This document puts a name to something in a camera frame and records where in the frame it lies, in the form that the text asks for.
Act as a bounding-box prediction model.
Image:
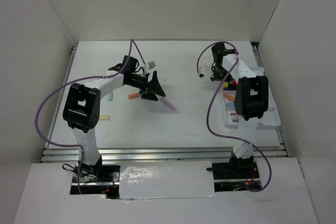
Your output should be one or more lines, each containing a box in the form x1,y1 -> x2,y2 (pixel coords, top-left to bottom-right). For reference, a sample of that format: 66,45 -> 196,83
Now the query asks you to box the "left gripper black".
127,70 -> 165,102

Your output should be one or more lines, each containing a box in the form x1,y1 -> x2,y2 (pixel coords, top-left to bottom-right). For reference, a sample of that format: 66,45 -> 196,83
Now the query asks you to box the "pink translucent highlighter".
160,98 -> 180,114

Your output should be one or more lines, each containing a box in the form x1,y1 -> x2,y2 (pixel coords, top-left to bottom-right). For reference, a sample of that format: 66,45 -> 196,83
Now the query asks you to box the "orange grey highlighter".
128,93 -> 140,99

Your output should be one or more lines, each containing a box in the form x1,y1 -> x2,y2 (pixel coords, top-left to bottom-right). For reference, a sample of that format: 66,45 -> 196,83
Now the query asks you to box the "orange translucent highlighter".
223,93 -> 235,103

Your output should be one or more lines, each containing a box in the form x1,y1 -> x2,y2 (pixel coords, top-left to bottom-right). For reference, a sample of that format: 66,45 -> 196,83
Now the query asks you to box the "blue translucent highlighter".
225,103 -> 235,108

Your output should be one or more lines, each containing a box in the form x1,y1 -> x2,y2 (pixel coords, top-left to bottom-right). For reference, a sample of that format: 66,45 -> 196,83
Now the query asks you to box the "pale yellow highlighter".
99,115 -> 110,121

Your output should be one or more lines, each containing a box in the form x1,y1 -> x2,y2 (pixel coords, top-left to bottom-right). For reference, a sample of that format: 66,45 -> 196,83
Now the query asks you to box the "purple black highlighter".
228,85 -> 237,90

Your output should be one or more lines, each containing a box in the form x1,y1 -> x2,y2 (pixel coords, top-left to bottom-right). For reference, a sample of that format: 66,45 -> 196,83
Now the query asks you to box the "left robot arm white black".
62,56 -> 165,182

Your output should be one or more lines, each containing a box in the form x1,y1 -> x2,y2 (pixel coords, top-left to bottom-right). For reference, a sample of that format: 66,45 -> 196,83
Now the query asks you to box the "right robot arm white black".
210,42 -> 269,178

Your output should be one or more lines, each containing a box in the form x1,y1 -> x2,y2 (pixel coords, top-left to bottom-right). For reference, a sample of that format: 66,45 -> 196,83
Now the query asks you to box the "white foil cover panel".
119,161 -> 215,199

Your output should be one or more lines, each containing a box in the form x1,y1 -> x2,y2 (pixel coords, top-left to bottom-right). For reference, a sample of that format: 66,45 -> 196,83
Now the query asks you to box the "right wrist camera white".
197,64 -> 213,79

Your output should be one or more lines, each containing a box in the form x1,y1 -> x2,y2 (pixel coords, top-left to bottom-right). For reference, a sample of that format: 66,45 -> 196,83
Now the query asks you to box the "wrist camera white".
197,64 -> 213,79
145,61 -> 156,70

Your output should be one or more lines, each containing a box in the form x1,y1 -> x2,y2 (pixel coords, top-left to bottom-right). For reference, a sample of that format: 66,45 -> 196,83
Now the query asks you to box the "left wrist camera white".
145,61 -> 156,70

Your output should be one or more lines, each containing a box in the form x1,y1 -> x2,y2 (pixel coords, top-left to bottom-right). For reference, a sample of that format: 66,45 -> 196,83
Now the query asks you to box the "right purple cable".
196,41 -> 272,193

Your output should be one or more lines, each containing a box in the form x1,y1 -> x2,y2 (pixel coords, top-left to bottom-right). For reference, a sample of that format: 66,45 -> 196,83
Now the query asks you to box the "purple cable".
35,38 -> 148,195
196,41 -> 272,193

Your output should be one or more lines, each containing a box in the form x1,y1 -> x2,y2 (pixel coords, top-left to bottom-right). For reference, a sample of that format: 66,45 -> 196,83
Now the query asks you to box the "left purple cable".
35,38 -> 148,195

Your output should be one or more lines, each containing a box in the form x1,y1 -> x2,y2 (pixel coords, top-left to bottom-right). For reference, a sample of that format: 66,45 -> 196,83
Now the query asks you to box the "aluminium frame rail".
40,147 -> 289,163

